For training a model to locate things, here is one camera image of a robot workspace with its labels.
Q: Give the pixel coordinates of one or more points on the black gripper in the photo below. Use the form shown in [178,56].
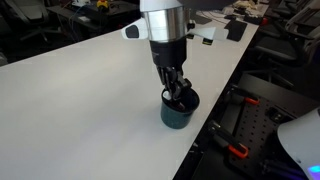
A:
[167,55]

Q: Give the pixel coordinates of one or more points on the red Expo marker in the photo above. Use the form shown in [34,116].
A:
[174,104]

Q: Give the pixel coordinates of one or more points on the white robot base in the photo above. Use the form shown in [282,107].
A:
[300,138]

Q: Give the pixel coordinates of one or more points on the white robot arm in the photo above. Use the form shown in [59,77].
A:
[170,11]

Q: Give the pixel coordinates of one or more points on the dark teal mug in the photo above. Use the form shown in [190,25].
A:
[177,114]

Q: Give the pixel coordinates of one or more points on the orange black clamp far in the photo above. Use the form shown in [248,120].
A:
[248,97]

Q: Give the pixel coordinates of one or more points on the orange black clamp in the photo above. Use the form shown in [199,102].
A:
[248,97]
[234,146]

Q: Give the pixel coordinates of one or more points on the orange black clamp near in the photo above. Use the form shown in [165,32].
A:
[234,146]

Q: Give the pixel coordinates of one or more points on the black perforated breadboard base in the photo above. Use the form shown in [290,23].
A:
[257,130]

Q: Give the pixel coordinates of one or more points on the black office chair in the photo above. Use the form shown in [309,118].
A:
[292,49]

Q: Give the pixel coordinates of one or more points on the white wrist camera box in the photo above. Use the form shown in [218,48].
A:
[162,31]

